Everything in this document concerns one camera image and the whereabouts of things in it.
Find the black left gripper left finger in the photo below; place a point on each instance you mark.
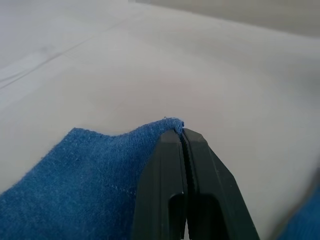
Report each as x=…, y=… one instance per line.
x=160, y=175

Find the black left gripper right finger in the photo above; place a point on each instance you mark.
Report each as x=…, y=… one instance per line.
x=212, y=180

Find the blue sock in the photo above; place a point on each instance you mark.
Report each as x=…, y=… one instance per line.
x=75, y=185

